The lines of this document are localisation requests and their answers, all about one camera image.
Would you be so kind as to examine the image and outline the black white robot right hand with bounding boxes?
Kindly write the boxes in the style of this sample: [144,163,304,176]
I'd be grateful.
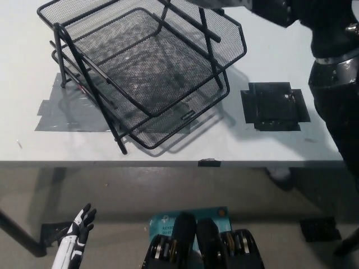
[193,0,359,58]

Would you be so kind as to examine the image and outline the grey tape patch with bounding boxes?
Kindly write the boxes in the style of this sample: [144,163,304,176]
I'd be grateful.
[34,72,116,132]

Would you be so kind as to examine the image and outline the black robot left leg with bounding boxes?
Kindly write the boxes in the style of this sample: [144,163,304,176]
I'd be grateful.
[141,212,197,269]

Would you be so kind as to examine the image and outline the black metal pole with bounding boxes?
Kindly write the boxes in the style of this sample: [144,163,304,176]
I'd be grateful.
[0,208,47,258]

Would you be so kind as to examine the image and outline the black mesh two-tier file tray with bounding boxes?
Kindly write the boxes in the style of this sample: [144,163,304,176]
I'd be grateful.
[36,0,247,157]

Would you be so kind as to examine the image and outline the person's white shoe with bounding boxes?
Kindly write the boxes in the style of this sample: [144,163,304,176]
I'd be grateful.
[266,167,292,192]

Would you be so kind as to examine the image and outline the teal printed box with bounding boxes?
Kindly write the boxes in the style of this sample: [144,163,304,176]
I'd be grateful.
[148,206,232,254]

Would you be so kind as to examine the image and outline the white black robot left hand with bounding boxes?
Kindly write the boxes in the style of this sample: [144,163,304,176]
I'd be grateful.
[52,203,98,269]

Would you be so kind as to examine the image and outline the small black tape strip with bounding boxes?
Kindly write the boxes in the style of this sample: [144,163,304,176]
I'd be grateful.
[197,159,222,168]

